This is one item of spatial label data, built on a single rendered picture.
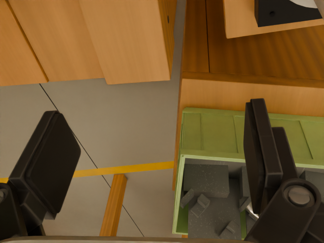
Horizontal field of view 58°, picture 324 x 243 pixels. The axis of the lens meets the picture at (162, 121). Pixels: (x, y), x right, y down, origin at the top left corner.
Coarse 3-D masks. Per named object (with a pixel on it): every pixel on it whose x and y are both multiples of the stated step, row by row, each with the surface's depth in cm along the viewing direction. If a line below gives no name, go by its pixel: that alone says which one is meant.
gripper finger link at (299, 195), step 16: (288, 192) 9; (304, 192) 9; (272, 208) 9; (288, 208) 9; (304, 208) 9; (256, 224) 9; (272, 224) 8; (288, 224) 8; (304, 224) 8; (256, 240) 8; (272, 240) 8; (288, 240) 8
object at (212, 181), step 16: (192, 176) 86; (208, 176) 85; (224, 176) 85; (208, 192) 84; (224, 192) 83; (208, 208) 86; (224, 208) 86; (192, 224) 85; (208, 224) 84; (224, 224) 84; (240, 224) 84; (240, 240) 82
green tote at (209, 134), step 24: (192, 120) 76; (216, 120) 76; (240, 120) 76; (288, 120) 77; (312, 120) 76; (192, 144) 70; (216, 144) 70; (240, 144) 70; (312, 144) 71; (240, 216) 100
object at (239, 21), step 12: (228, 0) 53; (240, 0) 53; (252, 0) 53; (228, 12) 54; (240, 12) 54; (252, 12) 54; (228, 24) 56; (240, 24) 56; (252, 24) 56; (288, 24) 55; (300, 24) 55; (312, 24) 55; (228, 36) 58; (240, 36) 58
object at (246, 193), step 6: (240, 174) 88; (246, 174) 85; (240, 180) 88; (246, 180) 85; (240, 186) 88; (246, 186) 84; (240, 192) 88; (246, 192) 83; (240, 198) 88; (246, 198) 85; (246, 216) 86; (246, 222) 85; (252, 222) 85; (246, 228) 85; (246, 234) 85
